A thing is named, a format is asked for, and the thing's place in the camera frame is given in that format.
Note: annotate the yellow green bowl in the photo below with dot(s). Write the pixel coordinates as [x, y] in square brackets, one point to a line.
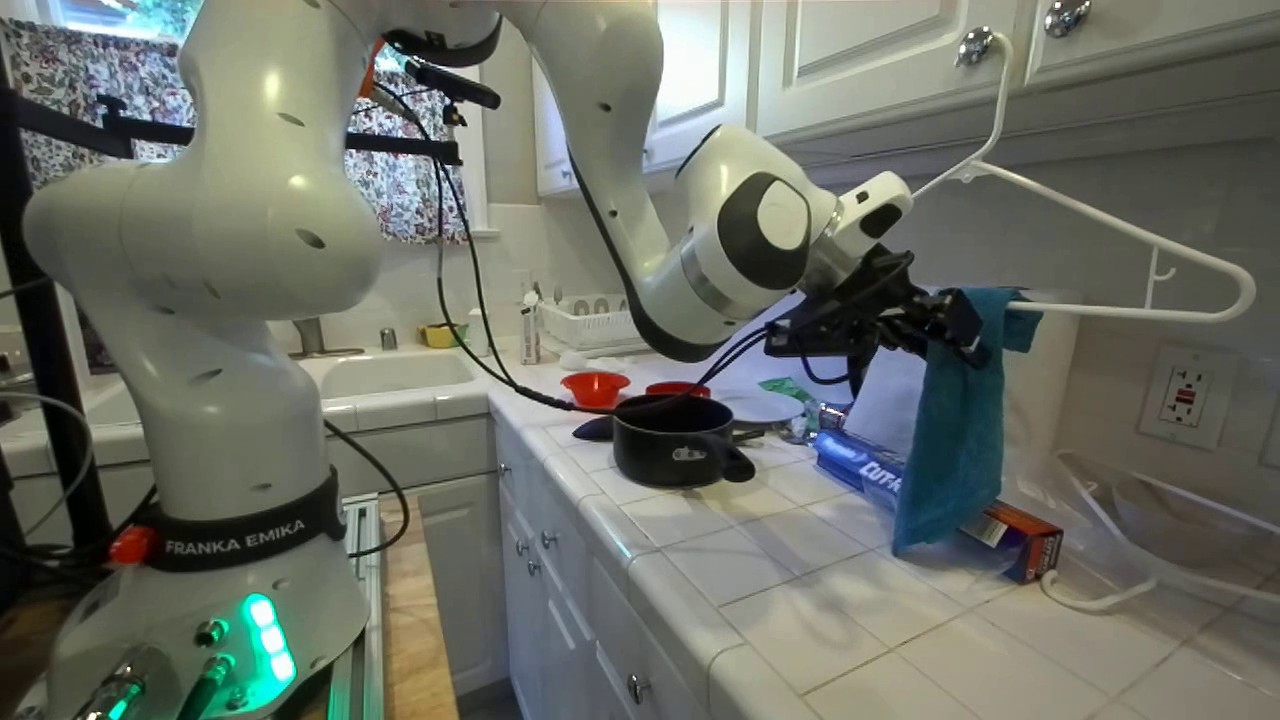
[443, 334]

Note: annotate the blue towel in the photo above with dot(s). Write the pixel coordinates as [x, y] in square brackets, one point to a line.
[952, 443]

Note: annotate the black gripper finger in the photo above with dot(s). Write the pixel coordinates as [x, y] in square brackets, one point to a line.
[969, 349]
[962, 314]

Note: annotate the white dish rack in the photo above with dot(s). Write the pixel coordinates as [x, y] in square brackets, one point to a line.
[584, 325]

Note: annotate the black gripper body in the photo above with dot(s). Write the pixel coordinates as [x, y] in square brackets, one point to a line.
[860, 314]

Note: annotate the floral curtain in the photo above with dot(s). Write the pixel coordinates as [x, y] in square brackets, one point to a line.
[400, 203]

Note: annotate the blue orange foil box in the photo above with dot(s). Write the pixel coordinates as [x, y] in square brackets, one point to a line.
[1015, 539]

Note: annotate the white lower cabinet front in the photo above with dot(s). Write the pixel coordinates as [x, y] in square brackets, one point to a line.
[560, 601]

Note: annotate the light grey wrist camera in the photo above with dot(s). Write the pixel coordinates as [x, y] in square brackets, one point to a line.
[874, 210]

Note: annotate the black saucepan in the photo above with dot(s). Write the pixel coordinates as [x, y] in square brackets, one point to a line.
[674, 444]

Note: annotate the white sink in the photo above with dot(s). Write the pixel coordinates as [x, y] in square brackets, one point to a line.
[393, 374]

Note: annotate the black camera stand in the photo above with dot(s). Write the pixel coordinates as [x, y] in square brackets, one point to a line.
[54, 374]

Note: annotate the metal cabinet knob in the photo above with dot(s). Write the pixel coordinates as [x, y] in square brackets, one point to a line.
[975, 47]
[1064, 16]

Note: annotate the red bowl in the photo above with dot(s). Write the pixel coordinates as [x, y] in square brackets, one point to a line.
[679, 389]
[593, 387]

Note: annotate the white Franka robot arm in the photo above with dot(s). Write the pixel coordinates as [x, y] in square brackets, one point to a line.
[241, 334]

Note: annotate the white upper cabinet door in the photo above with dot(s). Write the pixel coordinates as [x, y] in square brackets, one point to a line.
[1186, 35]
[864, 55]

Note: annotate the window with foliage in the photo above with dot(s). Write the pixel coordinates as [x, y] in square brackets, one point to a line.
[121, 16]

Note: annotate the white plastic clothes hanger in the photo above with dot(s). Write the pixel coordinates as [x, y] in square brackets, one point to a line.
[983, 170]

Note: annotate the white soap dispenser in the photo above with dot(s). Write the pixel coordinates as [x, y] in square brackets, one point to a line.
[532, 325]

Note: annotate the white wall outlet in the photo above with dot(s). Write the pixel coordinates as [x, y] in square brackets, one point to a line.
[1186, 396]

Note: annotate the white plate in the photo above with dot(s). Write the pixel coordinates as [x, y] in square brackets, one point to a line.
[761, 404]

